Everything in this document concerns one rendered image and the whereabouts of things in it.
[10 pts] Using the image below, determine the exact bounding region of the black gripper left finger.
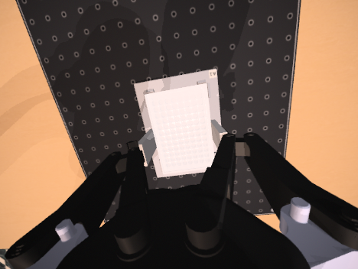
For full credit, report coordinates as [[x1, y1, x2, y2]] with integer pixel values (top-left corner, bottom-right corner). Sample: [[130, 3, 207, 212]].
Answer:
[[5, 129, 157, 269]]

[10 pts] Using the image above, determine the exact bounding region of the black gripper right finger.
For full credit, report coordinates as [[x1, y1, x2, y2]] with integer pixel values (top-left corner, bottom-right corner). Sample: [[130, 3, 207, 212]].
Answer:
[[184, 119, 358, 269]]

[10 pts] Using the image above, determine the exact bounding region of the black perforated breadboard plate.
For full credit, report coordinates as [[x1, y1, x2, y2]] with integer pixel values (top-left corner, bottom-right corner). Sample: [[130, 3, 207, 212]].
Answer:
[[15, 0, 301, 178]]

